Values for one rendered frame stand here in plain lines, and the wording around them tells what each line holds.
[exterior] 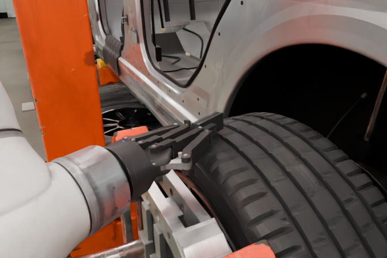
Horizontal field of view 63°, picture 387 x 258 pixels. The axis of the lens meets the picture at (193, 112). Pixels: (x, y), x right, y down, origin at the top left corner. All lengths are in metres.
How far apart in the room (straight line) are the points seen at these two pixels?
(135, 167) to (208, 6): 2.95
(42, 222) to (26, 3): 0.60
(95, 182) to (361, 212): 0.36
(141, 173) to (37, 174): 0.12
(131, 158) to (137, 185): 0.03
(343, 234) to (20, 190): 0.39
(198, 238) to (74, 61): 0.57
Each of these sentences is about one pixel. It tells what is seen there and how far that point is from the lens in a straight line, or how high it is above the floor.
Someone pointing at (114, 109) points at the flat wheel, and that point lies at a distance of 2.44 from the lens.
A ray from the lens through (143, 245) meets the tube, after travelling 0.59.
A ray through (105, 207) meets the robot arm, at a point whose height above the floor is 1.22.
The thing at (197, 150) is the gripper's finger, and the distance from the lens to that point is 0.43.
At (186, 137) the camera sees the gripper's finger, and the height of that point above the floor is 1.22.
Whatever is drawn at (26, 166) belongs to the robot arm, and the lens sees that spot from 0.32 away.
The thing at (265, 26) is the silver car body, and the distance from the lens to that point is 0.79.
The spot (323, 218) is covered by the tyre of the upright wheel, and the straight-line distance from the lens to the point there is 0.48.
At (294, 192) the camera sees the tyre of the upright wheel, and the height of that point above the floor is 1.16.
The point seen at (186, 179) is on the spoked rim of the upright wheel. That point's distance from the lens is 0.58.
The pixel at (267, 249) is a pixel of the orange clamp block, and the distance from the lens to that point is 0.39.
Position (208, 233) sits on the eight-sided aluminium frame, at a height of 1.12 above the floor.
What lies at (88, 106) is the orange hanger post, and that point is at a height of 1.11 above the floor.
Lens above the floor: 1.43
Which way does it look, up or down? 24 degrees down
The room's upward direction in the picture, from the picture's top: straight up
